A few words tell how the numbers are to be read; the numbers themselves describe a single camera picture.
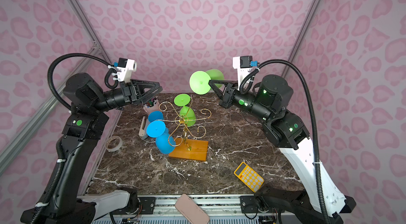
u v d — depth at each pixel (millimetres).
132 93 439
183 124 665
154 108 982
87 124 400
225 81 455
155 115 1062
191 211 693
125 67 470
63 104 422
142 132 952
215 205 750
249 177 801
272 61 408
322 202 326
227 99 415
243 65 411
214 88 488
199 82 503
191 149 900
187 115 699
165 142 668
